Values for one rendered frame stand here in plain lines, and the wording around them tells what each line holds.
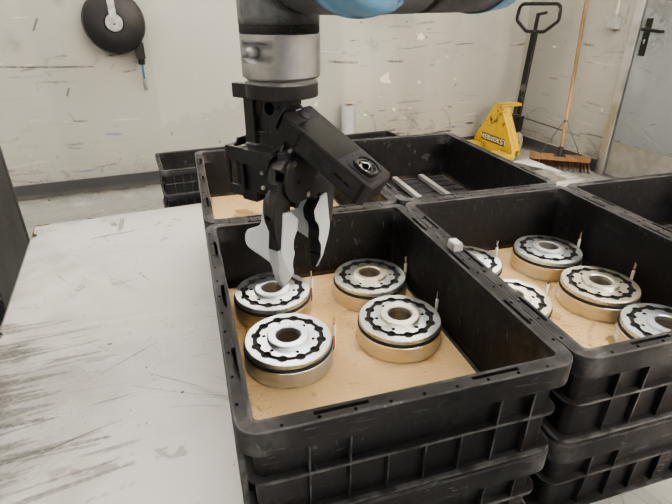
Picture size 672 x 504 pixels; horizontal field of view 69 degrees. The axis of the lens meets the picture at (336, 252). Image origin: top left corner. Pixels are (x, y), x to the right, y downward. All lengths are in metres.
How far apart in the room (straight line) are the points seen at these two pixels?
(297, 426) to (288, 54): 0.31
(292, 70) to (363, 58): 3.71
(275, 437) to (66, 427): 0.45
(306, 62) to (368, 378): 0.34
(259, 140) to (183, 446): 0.40
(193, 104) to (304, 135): 3.38
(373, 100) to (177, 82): 1.55
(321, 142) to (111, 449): 0.48
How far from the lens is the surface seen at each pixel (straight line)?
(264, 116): 0.51
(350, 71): 4.14
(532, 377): 0.46
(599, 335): 0.72
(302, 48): 0.47
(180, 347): 0.87
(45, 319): 1.03
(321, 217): 0.55
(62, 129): 3.86
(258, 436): 0.38
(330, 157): 0.46
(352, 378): 0.57
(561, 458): 0.58
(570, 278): 0.78
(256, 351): 0.56
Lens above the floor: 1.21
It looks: 27 degrees down
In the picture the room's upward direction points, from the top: straight up
